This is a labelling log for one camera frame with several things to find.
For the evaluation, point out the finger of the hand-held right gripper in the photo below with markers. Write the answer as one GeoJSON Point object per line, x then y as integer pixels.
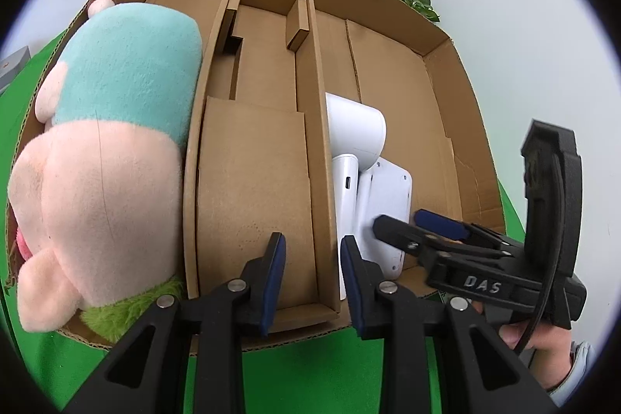
{"type": "Point", "coordinates": [439, 222]}
{"type": "Point", "coordinates": [395, 232]}

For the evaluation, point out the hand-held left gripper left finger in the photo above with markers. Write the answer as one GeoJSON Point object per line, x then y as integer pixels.
{"type": "Point", "coordinates": [274, 283]}

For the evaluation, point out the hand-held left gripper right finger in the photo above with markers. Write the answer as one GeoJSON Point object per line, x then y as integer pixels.
{"type": "Point", "coordinates": [350, 288]}

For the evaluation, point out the white device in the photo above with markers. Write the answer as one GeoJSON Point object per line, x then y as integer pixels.
{"type": "Point", "coordinates": [388, 191]}

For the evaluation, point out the brown cardboard divider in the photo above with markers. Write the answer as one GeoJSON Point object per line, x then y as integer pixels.
{"type": "Point", "coordinates": [252, 176]}

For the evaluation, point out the white hair dryer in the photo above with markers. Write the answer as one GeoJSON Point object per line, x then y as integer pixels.
{"type": "Point", "coordinates": [354, 123]}

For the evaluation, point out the brown cardboard box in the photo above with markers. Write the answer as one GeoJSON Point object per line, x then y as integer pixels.
{"type": "Point", "coordinates": [398, 69]}

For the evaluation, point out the person's right forearm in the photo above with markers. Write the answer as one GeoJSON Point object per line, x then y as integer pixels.
{"type": "Point", "coordinates": [580, 365]}

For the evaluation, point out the person's right hand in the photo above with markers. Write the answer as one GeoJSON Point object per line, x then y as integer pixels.
{"type": "Point", "coordinates": [548, 348]}

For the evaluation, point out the pink and teal plush toy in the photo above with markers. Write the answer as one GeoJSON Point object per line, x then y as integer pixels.
{"type": "Point", "coordinates": [106, 162]}

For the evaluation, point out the open cardboard box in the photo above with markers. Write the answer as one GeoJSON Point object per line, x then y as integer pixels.
{"type": "Point", "coordinates": [43, 365]}

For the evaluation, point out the grey box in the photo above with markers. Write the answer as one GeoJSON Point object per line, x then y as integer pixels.
{"type": "Point", "coordinates": [12, 69]}

